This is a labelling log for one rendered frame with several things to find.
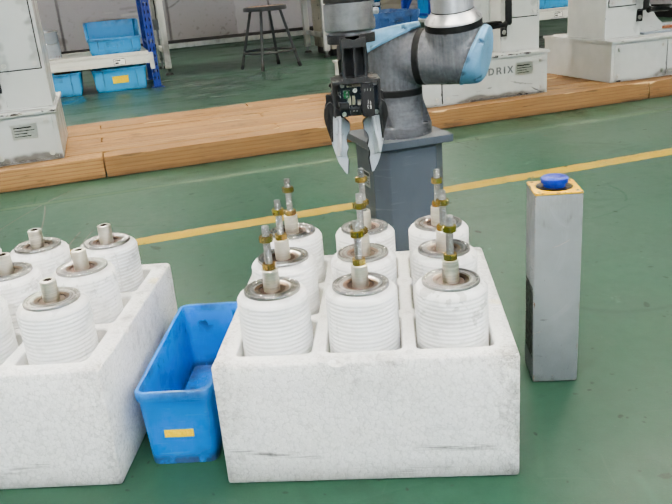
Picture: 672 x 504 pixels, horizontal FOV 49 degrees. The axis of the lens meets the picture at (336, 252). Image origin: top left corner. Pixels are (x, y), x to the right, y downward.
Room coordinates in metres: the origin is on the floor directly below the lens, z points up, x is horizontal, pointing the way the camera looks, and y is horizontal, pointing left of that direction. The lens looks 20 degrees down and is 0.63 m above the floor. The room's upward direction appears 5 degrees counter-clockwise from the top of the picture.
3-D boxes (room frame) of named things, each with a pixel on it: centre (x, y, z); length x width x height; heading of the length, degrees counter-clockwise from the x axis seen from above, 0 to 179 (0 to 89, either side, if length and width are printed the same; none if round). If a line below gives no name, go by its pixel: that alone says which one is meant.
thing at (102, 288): (1.07, 0.39, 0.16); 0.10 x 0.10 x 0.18
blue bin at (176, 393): (1.05, 0.23, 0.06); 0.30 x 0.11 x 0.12; 177
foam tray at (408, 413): (1.02, -0.04, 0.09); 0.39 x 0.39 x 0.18; 85
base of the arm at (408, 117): (1.64, -0.16, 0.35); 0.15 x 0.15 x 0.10
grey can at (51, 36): (5.45, 1.88, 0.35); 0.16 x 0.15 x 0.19; 106
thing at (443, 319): (0.90, -0.15, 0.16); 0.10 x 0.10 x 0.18
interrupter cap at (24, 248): (1.19, 0.50, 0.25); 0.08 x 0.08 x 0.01
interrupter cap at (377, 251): (1.02, -0.04, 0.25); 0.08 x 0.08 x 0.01
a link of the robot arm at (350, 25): (1.14, -0.05, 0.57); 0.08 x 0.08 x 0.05
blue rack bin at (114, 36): (5.65, 1.48, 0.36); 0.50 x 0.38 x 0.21; 16
